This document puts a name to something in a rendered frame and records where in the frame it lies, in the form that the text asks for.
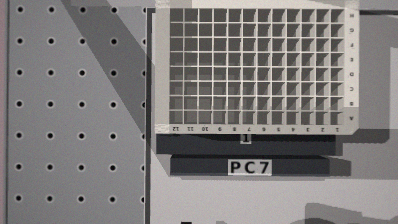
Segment dark grey plate carrier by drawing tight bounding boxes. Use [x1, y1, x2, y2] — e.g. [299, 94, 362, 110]
[156, 133, 336, 177]

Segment white deep-well block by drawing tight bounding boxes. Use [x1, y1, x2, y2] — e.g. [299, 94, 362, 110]
[155, 0, 359, 135]

